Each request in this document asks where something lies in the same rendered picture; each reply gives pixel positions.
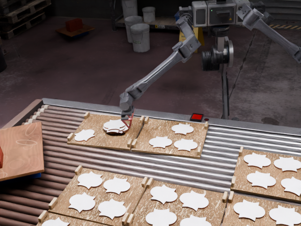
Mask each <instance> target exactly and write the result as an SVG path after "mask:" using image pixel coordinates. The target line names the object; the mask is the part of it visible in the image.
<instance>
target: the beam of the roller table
mask: <svg viewBox="0 0 301 226"><path fill-rule="evenodd" d="M42 100H43V104H44V105H50V106H57V107H64V108H72V109H82V110H89V111H96V112H104V113H114V114H121V113H122V110H121V109H120V107H117V106H109V105H101V104H91V103H83V102H75V101H67V100H57V99H49V98H42ZM133 116H136V117H141V116H144V117H149V118H153V119H161V120H168V121H177V122H192V123H202V124H205V123H206V121H205V120H204V119H205V118H208V119H209V121H207V122H208V124H209V126H218V127H225V128H233V129H240V130H250V131H257V132H265V133H272V134H279V135H289V136H297V137H301V128H295V127H287V126H276V125H268V124H261V123H253V122H242V121H234V120H227V119H219V118H211V117H203V119H202V122H195V121H190V118H191V115H185V114H177V113H167V112H159V111H151V110H143V109H135V111H134V115H133Z"/></svg>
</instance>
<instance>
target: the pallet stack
mask: <svg viewBox="0 0 301 226"><path fill-rule="evenodd" d="M41 2H42V3H41ZM49 5H51V0H0V36H1V35H3V34H5V37H6V40H9V39H11V38H13V37H15V36H17V35H19V34H21V33H23V32H24V31H26V30H28V29H30V28H31V27H33V26H35V25H37V24H38V23H40V22H41V21H43V20H44V19H46V16H45V14H44V13H45V12H44V11H43V8H45V7H47V6H49ZM37 17H38V19H39V20H38V21H36V22H34V23H32V24H30V21H31V20H33V19H35V18H37ZM20 26H22V28H23V29H22V30H20V31H18V32H17V33H15V34H14V33H13V30H14V29H17V28H19V27H20Z"/></svg>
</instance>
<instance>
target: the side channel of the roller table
mask: <svg viewBox="0 0 301 226"><path fill-rule="evenodd" d="M42 105H44V104H43V100H39V99H35V100H34V101H33V102H32V103H31V104H30V105H28V106H27V107H26V108H25V109H24V110H22V111H21V112H20V113H19V114H18V115H17V116H16V117H15V118H13V119H12V120H11V121H10V122H9V123H7V124H6V125H5V126H4V127H3V128H1V129H5V128H10V127H15V126H21V125H22V123H23V122H26V119H29V118H30V116H31V115H34V112H37V111H38V109H39V108H41V106H42Z"/></svg>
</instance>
